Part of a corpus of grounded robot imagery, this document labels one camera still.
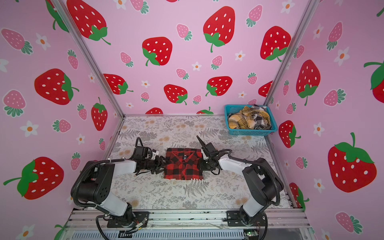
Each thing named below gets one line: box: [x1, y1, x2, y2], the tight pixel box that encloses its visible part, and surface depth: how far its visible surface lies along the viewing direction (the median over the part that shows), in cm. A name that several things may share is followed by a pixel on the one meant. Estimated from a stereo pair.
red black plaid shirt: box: [163, 147, 204, 181], surface depth 90 cm
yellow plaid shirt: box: [228, 106, 271, 130], surface depth 106 cm
